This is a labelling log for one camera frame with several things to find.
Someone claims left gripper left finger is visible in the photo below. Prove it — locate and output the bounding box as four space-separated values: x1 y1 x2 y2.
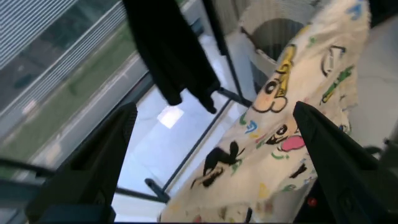
25 101 139 222

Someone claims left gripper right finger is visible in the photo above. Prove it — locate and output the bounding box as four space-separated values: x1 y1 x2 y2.
292 101 398 224

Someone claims white laundry basket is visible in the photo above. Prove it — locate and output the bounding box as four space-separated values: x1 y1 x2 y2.
238 0 324 95

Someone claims black clothes rack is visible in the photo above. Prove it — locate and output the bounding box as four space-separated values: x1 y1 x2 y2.
114 0 253 203

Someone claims cream printed garment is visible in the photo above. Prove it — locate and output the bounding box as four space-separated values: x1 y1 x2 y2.
158 0 373 223

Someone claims window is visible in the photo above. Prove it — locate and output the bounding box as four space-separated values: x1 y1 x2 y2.
0 0 206 224

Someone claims black garment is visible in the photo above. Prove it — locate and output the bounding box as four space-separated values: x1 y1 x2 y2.
122 0 221 114

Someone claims beige curtain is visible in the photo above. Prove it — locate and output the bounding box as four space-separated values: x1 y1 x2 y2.
216 0 259 35

